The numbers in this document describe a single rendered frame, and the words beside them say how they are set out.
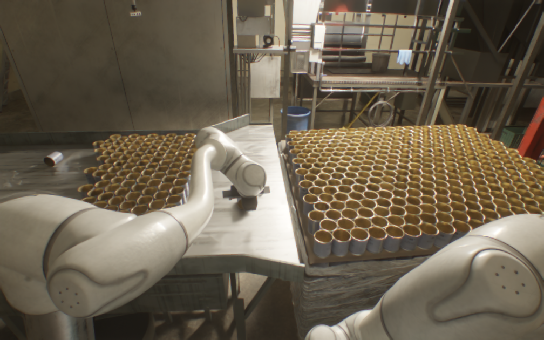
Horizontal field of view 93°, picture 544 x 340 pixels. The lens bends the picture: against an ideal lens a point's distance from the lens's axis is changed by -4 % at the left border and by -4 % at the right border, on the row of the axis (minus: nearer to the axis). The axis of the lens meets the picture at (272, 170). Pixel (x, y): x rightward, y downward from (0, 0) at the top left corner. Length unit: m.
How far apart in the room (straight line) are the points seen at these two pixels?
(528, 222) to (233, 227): 0.99
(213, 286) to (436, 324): 0.91
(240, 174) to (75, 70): 3.32
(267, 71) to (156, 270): 3.44
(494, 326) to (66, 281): 0.47
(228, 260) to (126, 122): 3.14
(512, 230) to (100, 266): 0.54
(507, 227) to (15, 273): 0.70
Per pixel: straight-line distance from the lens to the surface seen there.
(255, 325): 2.18
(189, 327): 2.23
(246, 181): 0.84
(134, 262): 0.42
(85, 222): 0.47
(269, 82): 3.77
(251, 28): 3.23
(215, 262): 1.03
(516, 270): 0.38
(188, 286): 1.19
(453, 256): 0.38
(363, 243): 1.08
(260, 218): 1.26
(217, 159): 0.87
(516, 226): 0.50
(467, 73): 5.56
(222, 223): 1.25
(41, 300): 0.57
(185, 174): 1.52
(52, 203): 0.54
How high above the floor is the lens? 1.89
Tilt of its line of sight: 30 degrees down
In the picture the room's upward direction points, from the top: 1 degrees clockwise
